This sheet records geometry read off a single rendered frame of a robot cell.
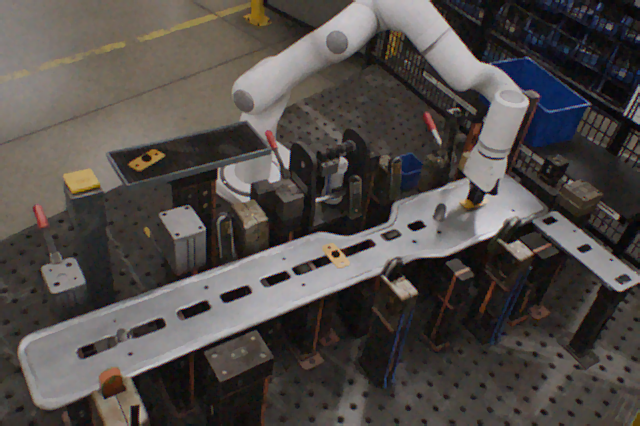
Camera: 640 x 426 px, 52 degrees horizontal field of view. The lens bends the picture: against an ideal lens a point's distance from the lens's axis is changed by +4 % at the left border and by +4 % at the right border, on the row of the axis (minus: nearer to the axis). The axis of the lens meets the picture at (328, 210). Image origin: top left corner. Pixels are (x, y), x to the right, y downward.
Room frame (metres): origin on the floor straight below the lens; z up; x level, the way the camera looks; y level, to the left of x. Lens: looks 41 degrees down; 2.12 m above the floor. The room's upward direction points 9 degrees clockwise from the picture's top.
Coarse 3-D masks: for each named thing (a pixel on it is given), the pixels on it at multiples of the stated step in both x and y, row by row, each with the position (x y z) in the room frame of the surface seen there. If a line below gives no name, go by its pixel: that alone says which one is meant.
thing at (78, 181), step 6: (66, 174) 1.09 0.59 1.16; (72, 174) 1.10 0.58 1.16; (78, 174) 1.10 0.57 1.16; (84, 174) 1.10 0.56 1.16; (90, 174) 1.11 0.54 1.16; (66, 180) 1.07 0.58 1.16; (72, 180) 1.08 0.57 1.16; (78, 180) 1.08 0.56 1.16; (84, 180) 1.08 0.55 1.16; (90, 180) 1.09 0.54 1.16; (96, 180) 1.09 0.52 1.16; (72, 186) 1.06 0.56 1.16; (78, 186) 1.06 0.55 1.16; (84, 186) 1.06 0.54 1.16; (90, 186) 1.07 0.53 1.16; (96, 186) 1.08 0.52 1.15; (72, 192) 1.05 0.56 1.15
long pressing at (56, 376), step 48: (432, 192) 1.44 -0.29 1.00; (528, 192) 1.52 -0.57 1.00; (336, 240) 1.18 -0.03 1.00; (432, 240) 1.24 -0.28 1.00; (480, 240) 1.28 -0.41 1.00; (192, 288) 0.95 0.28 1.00; (288, 288) 1.00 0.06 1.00; (336, 288) 1.02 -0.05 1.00; (48, 336) 0.78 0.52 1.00; (96, 336) 0.79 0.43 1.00; (144, 336) 0.81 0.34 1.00; (192, 336) 0.82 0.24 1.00; (48, 384) 0.67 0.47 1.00; (96, 384) 0.69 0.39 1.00
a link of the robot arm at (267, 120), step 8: (288, 96) 1.73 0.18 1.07; (280, 104) 1.71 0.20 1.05; (264, 112) 1.69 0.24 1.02; (272, 112) 1.69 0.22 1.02; (280, 112) 1.70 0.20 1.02; (240, 120) 1.67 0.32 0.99; (248, 120) 1.66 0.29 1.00; (256, 120) 1.66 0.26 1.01; (264, 120) 1.66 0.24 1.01; (272, 120) 1.67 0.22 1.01; (256, 128) 1.64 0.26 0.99; (264, 128) 1.65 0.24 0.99; (272, 128) 1.66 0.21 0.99; (264, 136) 1.64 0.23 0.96
